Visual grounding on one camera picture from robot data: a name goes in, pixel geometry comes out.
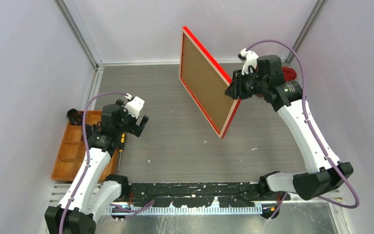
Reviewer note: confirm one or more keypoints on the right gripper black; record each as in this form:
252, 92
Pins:
235, 89

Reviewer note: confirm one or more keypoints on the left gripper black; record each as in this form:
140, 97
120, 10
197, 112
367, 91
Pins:
135, 129

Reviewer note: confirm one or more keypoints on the yellow black screwdriver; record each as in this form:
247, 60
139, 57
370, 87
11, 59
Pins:
121, 150

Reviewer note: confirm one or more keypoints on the red picture frame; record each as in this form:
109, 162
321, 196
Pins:
206, 81

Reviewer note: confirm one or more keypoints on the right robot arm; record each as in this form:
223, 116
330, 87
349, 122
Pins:
324, 170

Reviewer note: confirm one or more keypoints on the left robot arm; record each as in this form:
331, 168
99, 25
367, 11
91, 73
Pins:
80, 209

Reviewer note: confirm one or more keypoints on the red cloth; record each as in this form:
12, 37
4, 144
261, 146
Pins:
289, 74

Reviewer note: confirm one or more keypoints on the wooden compartment tray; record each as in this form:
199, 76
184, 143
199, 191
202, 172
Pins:
72, 152

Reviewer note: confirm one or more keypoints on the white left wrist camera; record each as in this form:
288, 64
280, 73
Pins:
134, 105

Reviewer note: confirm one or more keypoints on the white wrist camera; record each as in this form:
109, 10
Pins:
134, 105
249, 59

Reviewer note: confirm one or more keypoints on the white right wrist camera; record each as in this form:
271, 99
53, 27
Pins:
249, 59

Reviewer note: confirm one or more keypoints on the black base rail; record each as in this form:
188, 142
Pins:
200, 194

